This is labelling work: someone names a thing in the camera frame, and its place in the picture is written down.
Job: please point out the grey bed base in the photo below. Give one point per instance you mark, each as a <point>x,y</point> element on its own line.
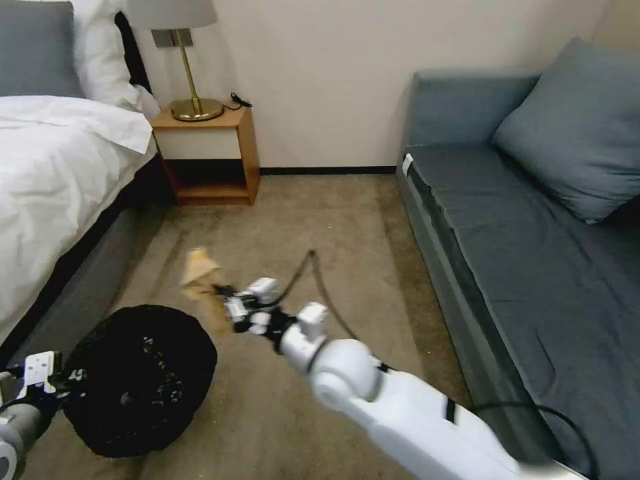
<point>95,260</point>

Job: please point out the grey wall switch plate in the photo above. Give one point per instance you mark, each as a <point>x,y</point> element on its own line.
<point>162,38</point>

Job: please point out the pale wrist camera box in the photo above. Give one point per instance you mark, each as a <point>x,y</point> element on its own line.
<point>40,371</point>
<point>262,289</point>

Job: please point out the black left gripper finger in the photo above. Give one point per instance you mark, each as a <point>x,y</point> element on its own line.
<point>62,391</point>
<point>67,374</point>

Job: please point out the grey-blue sofa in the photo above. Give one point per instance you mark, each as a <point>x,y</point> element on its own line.
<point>525,280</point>

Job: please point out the grey-blue sofa cushion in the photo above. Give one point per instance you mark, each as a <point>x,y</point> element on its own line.
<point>580,135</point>

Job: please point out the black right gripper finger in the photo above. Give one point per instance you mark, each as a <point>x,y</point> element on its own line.
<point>227,290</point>
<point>238,311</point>

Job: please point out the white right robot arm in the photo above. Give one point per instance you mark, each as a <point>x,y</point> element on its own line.
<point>400,400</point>

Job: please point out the white bed pillow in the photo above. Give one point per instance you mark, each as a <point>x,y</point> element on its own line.
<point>102,55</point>

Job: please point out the brass table lamp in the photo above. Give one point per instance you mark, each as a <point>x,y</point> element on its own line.
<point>172,12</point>

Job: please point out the grey bed pillow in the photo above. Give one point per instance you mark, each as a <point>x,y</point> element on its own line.
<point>35,50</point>

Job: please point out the white bed duvet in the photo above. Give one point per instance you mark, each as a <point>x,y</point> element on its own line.
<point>55,180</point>

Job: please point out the tan paper garbage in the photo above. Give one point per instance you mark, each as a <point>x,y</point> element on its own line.
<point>200,272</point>

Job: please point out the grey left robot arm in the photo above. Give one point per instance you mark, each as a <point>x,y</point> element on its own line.
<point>22,425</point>

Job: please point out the black trash bin with bag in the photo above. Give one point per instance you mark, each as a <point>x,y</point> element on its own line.
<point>145,380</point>

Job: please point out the wooden nightstand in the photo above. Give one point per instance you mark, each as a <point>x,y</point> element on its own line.
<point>210,142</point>

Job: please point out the white sofa tag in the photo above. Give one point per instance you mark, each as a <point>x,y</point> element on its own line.
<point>407,164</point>

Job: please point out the dark headboard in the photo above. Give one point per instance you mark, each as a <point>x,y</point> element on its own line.
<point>131,50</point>

